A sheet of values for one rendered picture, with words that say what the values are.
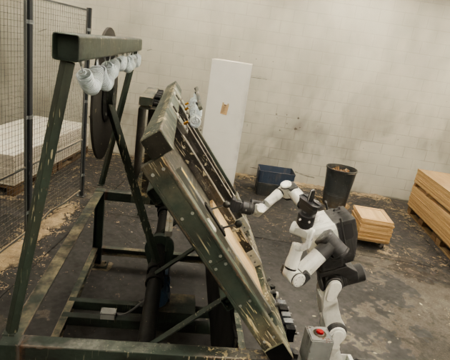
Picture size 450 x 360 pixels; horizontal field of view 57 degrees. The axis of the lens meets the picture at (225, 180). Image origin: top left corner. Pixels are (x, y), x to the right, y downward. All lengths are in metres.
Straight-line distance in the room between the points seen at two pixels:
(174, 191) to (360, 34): 6.37
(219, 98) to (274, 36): 1.86
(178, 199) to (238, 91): 4.58
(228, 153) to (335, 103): 2.37
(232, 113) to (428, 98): 3.63
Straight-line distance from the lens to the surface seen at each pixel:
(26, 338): 2.33
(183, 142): 2.46
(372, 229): 5.78
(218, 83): 6.27
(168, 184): 1.76
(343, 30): 7.76
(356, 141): 7.98
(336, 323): 2.88
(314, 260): 2.30
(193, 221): 1.82
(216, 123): 6.34
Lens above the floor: 2.23
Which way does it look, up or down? 17 degrees down
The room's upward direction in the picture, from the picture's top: 9 degrees clockwise
